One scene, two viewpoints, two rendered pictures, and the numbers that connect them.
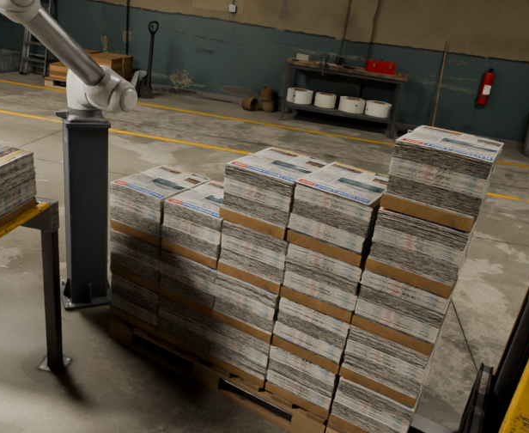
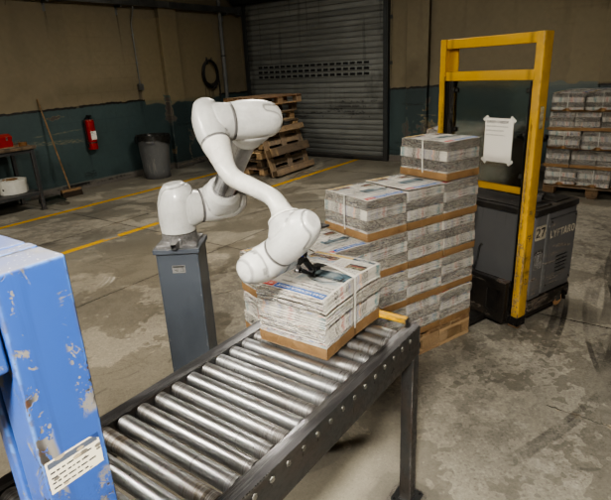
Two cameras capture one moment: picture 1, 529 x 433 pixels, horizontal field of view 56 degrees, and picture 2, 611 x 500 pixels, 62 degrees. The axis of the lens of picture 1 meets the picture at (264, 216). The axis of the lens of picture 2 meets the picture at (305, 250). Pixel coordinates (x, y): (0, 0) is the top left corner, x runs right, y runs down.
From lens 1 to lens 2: 2.65 m
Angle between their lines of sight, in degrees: 55
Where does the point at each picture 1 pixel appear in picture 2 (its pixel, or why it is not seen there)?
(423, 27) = (7, 91)
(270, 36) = not seen: outside the picture
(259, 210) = (391, 221)
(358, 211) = (438, 189)
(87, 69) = not seen: hidden behind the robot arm
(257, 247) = (391, 247)
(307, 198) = (414, 196)
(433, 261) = (468, 196)
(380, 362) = (456, 267)
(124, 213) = not seen: hidden behind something
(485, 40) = (69, 91)
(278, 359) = (411, 312)
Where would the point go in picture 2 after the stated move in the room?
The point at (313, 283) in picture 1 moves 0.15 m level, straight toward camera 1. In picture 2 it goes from (423, 247) to (447, 252)
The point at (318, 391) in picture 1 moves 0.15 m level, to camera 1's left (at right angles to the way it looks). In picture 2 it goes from (433, 312) to (426, 321)
